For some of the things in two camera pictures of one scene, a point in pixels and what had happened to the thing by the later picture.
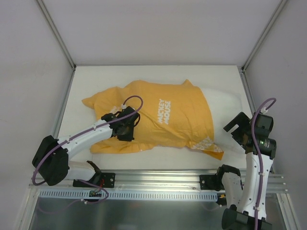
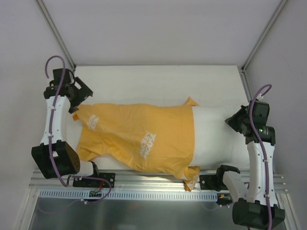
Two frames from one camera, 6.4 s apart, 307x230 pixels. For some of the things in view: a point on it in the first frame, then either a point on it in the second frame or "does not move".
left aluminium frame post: x=58 y=33 does not move
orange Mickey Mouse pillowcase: x=170 y=114 to x=156 y=138
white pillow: x=224 y=105 to x=216 y=142
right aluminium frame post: x=281 y=5 does not move
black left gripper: x=125 y=135 to x=81 y=93
